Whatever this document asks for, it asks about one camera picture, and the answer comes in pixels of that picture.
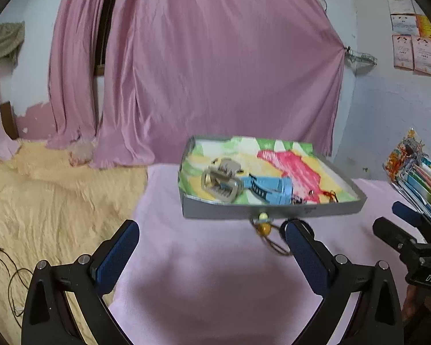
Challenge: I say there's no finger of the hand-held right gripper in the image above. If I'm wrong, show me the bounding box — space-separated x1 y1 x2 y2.
392 201 431 232
373 216 417 256

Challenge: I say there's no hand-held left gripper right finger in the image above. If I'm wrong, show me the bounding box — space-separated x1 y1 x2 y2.
280 219 405 345

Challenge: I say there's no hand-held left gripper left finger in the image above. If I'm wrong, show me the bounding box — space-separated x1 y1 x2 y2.
21 219 141 345

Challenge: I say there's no black hair tie with beads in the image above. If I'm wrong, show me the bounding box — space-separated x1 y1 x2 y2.
249 213 295 257

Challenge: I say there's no red cord bracelet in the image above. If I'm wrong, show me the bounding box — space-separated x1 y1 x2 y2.
309 189 340 204

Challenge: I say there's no blue wrist watch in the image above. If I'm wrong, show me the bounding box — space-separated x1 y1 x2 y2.
237 174 294 205

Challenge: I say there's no grey shallow box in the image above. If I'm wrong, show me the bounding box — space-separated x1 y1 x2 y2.
178 135 367 221

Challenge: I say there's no grey hair claw clip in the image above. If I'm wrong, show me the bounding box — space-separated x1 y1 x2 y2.
200 158 245 202

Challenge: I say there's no stack of colourful books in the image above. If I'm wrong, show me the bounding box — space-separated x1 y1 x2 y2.
382 128 431 229

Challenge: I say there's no yellow blanket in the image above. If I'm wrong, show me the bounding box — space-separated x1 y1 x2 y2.
0 140 149 345

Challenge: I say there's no colourful paper liner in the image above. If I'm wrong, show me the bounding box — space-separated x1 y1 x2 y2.
180 137 361 205

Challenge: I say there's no pink tablecloth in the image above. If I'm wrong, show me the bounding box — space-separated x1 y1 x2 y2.
108 163 431 345

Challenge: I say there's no fluffy pink toy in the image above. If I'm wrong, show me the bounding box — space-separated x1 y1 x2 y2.
69 142 94 166

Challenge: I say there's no wooden headboard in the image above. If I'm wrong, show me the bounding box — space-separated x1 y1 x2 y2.
0 101 19 140

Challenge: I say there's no pink curtain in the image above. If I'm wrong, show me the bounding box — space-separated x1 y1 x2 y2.
90 0 346 169
47 0 116 150

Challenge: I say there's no green hanging cloth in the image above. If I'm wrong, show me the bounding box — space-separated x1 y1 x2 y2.
0 22 25 65

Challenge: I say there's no black cable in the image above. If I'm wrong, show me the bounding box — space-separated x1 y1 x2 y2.
0 246 33 317

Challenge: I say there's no wire wall rack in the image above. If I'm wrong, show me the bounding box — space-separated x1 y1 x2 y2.
345 47 377 67

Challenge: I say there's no group of wall certificates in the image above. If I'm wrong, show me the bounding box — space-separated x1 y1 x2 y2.
387 0 431 78

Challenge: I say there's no dark window frame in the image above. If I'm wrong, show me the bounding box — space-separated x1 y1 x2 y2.
93 0 121 76

